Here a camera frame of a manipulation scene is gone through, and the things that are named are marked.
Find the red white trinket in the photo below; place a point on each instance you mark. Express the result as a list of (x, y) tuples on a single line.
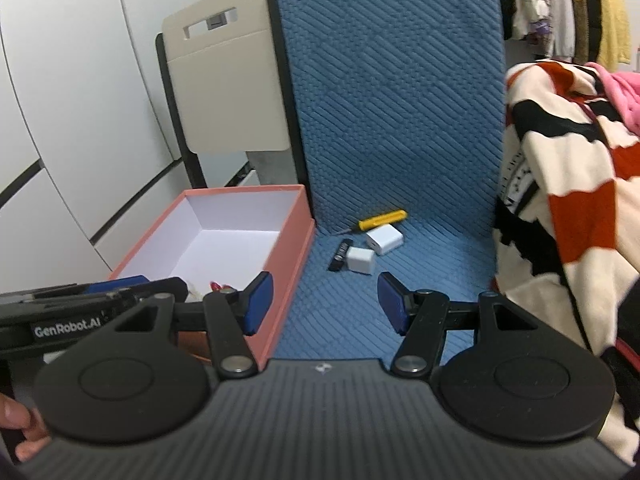
[(222, 287)]

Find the person's left hand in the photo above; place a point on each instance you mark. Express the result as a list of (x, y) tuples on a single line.
[(22, 420)]

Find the pink cloth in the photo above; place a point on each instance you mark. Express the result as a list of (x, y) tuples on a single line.
[(622, 95)]

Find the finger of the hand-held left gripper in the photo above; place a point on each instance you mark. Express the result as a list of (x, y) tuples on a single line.
[(125, 282), (165, 287)]

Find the hanging dark garment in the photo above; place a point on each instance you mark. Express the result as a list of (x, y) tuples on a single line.
[(585, 15)]

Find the pink cardboard box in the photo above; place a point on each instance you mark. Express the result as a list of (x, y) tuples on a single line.
[(285, 260)]

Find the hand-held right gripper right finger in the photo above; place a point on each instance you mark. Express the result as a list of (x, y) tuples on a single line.
[(392, 305)]

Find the blue textured cushion cover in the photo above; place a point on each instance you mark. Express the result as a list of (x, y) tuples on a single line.
[(395, 110)]

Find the white wardrobe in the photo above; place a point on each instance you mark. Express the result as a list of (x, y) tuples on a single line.
[(75, 85)]

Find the white charger plug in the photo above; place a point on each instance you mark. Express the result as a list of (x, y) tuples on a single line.
[(382, 240), (360, 260)]

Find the hanging white patterned garment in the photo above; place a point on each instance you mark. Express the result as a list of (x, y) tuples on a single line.
[(537, 5)]

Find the red black cream blanket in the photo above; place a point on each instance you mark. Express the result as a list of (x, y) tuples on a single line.
[(575, 170)]

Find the black flash drive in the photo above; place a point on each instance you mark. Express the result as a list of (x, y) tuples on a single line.
[(340, 257)]

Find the beige folding chair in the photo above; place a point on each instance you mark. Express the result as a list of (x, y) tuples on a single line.
[(225, 95)]

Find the hanging yellow garment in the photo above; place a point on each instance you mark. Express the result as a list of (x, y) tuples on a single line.
[(612, 15)]

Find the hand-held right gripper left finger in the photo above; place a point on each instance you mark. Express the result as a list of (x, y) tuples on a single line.
[(260, 302)]

